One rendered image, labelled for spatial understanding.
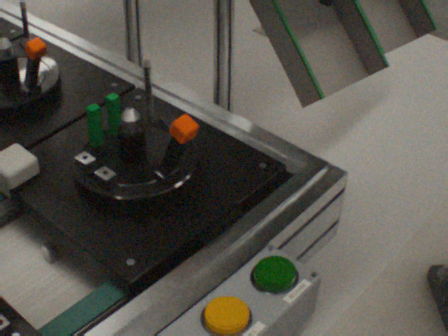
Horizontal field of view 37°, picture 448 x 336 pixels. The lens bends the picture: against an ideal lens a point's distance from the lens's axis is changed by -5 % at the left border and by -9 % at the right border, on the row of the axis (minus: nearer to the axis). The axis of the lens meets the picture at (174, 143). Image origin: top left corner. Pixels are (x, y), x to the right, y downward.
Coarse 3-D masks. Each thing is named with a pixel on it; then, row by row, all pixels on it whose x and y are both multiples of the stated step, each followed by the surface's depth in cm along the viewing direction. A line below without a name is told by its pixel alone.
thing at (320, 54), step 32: (256, 0) 83; (288, 0) 86; (352, 0) 86; (288, 32) 80; (320, 32) 87; (352, 32) 88; (288, 64) 83; (320, 64) 86; (352, 64) 88; (384, 64) 86; (320, 96) 80
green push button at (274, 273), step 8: (272, 256) 66; (256, 264) 66; (264, 264) 66; (272, 264) 66; (280, 264) 66; (288, 264) 66; (256, 272) 65; (264, 272) 65; (272, 272) 65; (280, 272) 65; (288, 272) 65; (256, 280) 65; (264, 280) 64; (272, 280) 64; (280, 280) 64; (288, 280) 64; (264, 288) 64; (272, 288) 64; (280, 288) 64
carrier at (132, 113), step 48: (144, 96) 89; (48, 144) 82; (96, 144) 78; (144, 144) 75; (192, 144) 78; (240, 144) 81; (48, 192) 75; (96, 192) 72; (144, 192) 72; (192, 192) 75; (240, 192) 74; (96, 240) 69; (144, 240) 69; (192, 240) 69
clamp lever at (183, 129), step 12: (168, 120) 69; (180, 120) 67; (192, 120) 68; (180, 132) 67; (192, 132) 67; (168, 144) 70; (180, 144) 69; (168, 156) 71; (180, 156) 71; (168, 168) 72
